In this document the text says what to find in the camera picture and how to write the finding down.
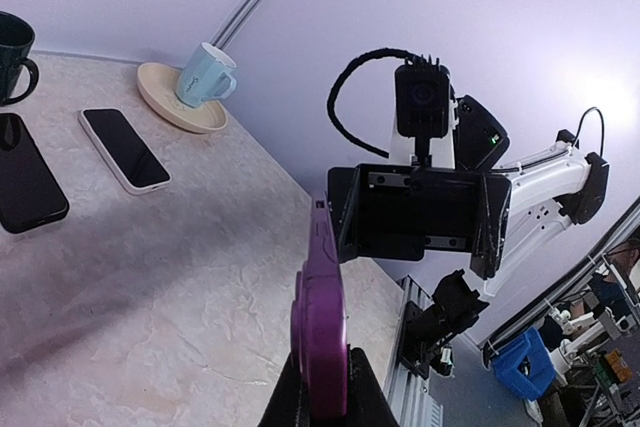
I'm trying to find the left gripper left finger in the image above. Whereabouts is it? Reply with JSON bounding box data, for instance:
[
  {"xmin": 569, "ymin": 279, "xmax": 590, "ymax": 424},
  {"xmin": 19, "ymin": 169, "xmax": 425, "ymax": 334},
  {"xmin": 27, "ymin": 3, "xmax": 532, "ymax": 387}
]
[{"xmin": 259, "ymin": 353, "xmax": 310, "ymax": 427}]

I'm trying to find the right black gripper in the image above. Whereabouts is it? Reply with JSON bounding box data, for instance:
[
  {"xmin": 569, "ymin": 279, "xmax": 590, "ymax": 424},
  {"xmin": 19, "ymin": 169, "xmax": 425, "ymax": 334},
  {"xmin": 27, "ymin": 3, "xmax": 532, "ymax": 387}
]
[{"xmin": 327, "ymin": 164, "xmax": 512, "ymax": 280}]

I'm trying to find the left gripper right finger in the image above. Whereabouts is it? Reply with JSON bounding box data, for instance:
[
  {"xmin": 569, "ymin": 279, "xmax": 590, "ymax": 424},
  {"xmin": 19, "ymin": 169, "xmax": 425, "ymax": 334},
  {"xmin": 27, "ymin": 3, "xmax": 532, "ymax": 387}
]
[{"xmin": 345, "ymin": 347, "xmax": 399, "ymax": 427}]

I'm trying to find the pink phone case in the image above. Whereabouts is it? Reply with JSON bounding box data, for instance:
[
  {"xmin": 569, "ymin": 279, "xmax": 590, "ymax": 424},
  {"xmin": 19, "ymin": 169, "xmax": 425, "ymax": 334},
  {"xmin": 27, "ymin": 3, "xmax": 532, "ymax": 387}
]
[{"xmin": 78, "ymin": 107, "xmax": 172, "ymax": 197}]

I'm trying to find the black phone case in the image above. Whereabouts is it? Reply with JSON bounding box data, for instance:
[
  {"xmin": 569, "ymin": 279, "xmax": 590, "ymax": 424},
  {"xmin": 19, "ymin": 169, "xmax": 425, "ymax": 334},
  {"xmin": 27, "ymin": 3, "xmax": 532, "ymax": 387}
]
[{"xmin": 1, "ymin": 113, "xmax": 69, "ymax": 234}]

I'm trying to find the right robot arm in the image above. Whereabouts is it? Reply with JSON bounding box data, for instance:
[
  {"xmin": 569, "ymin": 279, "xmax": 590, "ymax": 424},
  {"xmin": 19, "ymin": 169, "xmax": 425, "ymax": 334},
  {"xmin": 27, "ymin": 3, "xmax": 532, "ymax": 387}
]
[{"xmin": 328, "ymin": 97, "xmax": 609, "ymax": 299}]

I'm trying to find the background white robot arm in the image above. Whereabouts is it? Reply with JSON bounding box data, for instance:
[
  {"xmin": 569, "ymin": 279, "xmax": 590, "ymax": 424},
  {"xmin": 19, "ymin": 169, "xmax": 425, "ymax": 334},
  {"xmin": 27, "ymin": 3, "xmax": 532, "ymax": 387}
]
[{"xmin": 548, "ymin": 307, "xmax": 639, "ymax": 377}]

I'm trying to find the blue storage bin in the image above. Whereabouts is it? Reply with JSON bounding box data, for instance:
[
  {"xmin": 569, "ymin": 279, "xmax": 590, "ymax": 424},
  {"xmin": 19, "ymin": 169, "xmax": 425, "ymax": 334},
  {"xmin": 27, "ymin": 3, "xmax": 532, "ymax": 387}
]
[{"xmin": 492, "ymin": 328, "xmax": 556, "ymax": 401}]

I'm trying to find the background person dark shirt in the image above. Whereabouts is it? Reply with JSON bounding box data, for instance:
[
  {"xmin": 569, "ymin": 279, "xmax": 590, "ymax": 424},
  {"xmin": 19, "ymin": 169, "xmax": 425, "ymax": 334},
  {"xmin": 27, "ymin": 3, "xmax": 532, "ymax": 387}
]
[{"xmin": 589, "ymin": 239, "xmax": 639, "ymax": 320}]

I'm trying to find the light blue mug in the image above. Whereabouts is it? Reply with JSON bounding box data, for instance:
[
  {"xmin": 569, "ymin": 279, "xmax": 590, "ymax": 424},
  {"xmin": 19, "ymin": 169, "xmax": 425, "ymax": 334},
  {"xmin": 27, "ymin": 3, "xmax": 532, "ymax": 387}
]
[{"xmin": 175, "ymin": 42, "xmax": 237, "ymax": 108}]

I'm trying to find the beige round plate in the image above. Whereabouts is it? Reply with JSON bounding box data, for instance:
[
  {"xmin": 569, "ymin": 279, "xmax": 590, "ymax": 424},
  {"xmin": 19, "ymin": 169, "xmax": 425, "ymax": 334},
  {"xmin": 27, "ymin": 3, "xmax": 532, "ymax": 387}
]
[{"xmin": 136, "ymin": 62, "xmax": 228, "ymax": 134}]

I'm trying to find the dark green cup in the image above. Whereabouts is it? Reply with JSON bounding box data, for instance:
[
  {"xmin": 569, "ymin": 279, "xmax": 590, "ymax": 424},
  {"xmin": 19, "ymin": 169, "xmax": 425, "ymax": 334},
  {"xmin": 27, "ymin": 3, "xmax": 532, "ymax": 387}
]
[{"xmin": 1, "ymin": 12, "xmax": 40, "ymax": 107}]

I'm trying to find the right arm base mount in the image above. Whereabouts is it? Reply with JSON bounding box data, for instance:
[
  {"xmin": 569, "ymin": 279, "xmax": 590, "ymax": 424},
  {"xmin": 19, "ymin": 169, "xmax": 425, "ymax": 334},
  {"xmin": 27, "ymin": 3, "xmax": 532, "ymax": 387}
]
[{"xmin": 398, "ymin": 269, "xmax": 489, "ymax": 379}]

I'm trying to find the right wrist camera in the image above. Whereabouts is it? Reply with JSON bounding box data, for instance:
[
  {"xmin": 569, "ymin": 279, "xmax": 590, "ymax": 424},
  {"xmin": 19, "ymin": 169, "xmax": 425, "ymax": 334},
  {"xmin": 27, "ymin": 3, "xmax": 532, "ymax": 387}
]
[{"xmin": 394, "ymin": 54, "xmax": 452, "ymax": 167}]

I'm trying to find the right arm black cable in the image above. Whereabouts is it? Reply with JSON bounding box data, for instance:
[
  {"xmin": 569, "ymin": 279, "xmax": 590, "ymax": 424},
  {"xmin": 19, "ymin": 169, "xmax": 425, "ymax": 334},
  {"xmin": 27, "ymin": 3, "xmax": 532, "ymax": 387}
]
[{"xmin": 327, "ymin": 46, "xmax": 416, "ymax": 161}]

